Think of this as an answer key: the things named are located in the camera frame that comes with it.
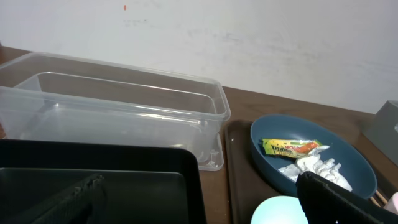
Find yellow snack wrapper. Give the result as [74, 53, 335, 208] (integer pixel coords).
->
[262, 139, 323, 159]

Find grey dishwasher rack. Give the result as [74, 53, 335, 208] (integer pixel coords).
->
[363, 100, 398, 165]

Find left wooden chopstick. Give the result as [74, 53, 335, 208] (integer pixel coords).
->
[369, 197, 381, 207]

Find blue plate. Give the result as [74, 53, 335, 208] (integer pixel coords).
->
[251, 114, 377, 199]

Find wooden chopstick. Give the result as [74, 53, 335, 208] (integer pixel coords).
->
[369, 197, 381, 207]
[375, 190, 388, 205]

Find brown serving tray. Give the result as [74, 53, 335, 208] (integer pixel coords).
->
[224, 120, 397, 223]

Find light blue rice bowl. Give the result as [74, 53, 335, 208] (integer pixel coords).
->
[251, 196, 308, 224]

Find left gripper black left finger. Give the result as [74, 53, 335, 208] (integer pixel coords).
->
[12, 174, 108, 224]

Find clear plastic bin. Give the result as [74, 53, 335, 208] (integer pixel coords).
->
[1, 52, 231, 171]

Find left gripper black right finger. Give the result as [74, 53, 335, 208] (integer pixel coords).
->
[296, 172, 397, 224]

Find white tissue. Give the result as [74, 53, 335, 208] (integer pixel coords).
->
[279, 146, 353, 192]

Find black tray bin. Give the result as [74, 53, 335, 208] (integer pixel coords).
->
[1, 139, 206, 223]

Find right wooden chopstick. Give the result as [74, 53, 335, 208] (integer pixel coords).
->
[375, 190, 388, 205]

